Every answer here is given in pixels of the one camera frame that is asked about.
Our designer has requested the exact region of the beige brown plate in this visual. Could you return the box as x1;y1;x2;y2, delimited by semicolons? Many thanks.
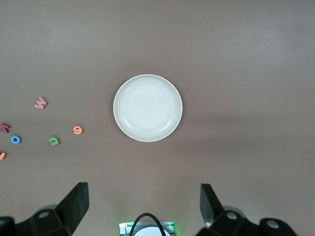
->
113;74;184;143

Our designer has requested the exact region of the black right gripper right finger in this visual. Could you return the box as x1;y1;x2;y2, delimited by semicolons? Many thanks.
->
198;183;298;236

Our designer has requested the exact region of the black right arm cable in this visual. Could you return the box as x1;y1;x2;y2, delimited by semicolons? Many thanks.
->
127;212;166;236

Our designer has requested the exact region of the pink letter w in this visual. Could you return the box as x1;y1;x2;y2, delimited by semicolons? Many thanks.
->
34;96;48;109

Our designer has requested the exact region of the brown table cover sheet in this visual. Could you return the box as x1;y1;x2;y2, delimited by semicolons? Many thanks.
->
0;0;315;236

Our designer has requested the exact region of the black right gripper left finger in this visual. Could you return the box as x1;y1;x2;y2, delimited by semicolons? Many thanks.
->
0;182;89;236

